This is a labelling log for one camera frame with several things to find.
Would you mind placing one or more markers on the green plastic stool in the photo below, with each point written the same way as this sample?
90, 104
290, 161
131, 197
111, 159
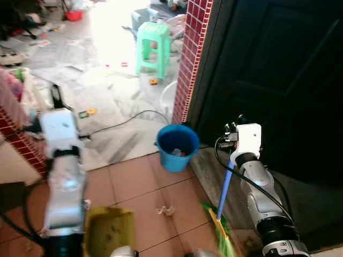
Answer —
154, 37

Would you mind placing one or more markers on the blue plastic bucket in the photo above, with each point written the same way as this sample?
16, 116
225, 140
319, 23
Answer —
177, 155

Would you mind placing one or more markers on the crumpled paper scrap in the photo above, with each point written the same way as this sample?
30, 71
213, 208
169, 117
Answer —
166, 210

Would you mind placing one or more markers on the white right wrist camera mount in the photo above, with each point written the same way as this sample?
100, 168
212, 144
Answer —
250, 138

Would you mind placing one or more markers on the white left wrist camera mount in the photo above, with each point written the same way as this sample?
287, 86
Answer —
58, 128

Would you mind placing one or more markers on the red tiled pillar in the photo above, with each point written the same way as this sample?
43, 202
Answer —
192, 59

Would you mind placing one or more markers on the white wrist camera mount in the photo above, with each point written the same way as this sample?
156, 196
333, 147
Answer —
58, 128
250, 138

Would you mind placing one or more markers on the dark wooden door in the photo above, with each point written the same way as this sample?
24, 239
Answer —
278, 80

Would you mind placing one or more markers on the small yellow toy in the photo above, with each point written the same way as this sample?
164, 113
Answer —
153, 81

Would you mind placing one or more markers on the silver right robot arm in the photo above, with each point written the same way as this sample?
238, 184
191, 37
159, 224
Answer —
262, 193

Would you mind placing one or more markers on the green and yellow floor toy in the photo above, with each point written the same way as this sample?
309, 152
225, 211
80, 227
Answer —
87, 112

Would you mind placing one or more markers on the silver left robot leg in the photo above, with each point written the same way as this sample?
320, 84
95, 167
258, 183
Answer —
124, 251

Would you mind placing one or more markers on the pink cloth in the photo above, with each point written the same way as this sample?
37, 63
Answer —
10, 96

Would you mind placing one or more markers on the red plastic basin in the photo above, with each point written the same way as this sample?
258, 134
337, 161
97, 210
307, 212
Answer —
74, 15

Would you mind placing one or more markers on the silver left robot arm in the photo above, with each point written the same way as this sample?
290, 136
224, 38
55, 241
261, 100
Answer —
65, 184

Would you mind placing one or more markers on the white round basin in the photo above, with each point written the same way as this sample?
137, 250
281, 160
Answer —
167, 99

